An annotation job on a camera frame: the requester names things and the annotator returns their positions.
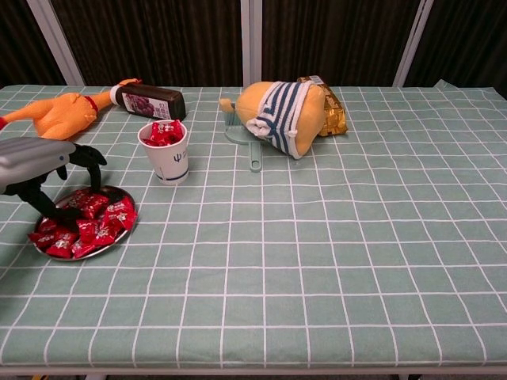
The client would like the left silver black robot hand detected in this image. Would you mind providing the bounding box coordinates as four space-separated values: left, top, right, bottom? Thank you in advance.
0 136 108 233

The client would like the round metal plate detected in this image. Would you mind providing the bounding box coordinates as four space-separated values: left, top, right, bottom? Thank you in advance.
33 184 136 262

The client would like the white paper cup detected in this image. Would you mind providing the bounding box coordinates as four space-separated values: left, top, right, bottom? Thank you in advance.
137 120 189 186

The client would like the orange rubber chicken toy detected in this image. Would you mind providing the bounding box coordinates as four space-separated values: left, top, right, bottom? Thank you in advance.
0 78 143 142

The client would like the dark brown curtain panel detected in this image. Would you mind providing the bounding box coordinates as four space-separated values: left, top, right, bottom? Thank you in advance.
261 0 421 87
43 0 243 87
404 0 507 99
0 0 67 89

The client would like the dark brown sauce bottle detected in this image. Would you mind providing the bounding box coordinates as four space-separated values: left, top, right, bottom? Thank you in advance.
109 83 187 123

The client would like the mint green plastic comb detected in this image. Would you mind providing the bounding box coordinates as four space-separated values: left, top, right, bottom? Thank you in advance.
223 112 265 173

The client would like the yellow plush toy striped shirt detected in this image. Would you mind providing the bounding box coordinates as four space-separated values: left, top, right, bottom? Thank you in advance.
219 80 332 160

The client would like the green white checked tablecloth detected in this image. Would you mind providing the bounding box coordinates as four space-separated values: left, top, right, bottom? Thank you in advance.
0 78 507 369

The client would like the gold foil snack package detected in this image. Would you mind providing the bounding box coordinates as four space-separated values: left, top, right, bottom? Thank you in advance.
296 74 349 138

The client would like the white metal frame post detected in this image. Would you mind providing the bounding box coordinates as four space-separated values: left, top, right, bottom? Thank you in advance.
26 0 86 87
392 0 436 87
240 0 264 86

